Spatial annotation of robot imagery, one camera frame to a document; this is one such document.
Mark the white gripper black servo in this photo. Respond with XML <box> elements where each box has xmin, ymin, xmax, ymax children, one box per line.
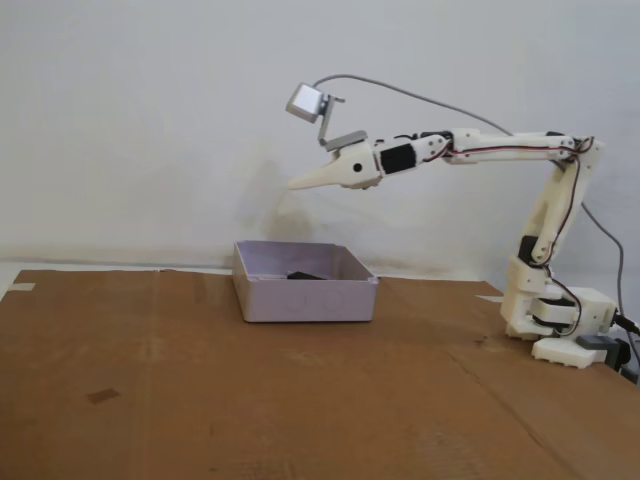
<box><xmin>285</xmin><ymin>142</ymin><xmax>419</xmax><ymax>191</ymax></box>

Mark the pale plastic open box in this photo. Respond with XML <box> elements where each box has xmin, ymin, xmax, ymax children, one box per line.
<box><xmin>232</xmin><ymin>240</ymin><xmax>380</xmax><ymax>325</ymax></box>

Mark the brown cardboard sheet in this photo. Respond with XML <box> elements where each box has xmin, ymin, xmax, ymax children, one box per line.
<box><xmin>0</xmin><ymin>269</ymin><xmax>640</xmax><ymax>480</ymax></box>

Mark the grey table clamp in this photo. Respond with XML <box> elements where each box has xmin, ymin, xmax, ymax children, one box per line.
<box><xmin>577</xmin><ymin>334</ymin><xmax>634</xmax><ymax>374</ymax></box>

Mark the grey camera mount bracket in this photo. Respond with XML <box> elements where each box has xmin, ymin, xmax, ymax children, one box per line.
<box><xmin>317</xmin><ymin>94</ymin><xmax>369</xmax><ymax>154</ymax></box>

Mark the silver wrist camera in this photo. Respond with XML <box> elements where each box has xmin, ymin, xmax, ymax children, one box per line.
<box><xmin>283</xmin><ymin>82</ymin><xmax>326</xmax><ymax>125</ymax></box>

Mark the black power cable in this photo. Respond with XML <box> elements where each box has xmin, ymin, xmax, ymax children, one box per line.
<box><xmin>612</xmin><ymin>312</ymin><xmax>640</xmax><ymax>334</ymax></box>

